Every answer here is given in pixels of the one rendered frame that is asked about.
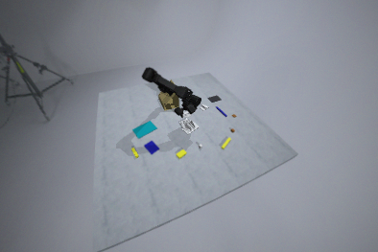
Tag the teal flat plate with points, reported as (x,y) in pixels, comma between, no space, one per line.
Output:
(144,129)

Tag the blue flat square mat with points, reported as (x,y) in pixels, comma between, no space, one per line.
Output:
(151,147)

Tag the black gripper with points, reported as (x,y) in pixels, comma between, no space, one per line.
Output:
(179,111)

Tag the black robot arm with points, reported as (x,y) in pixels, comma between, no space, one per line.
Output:
(164,86)

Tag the yellow rectangular bar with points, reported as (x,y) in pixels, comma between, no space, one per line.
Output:
(226,143)

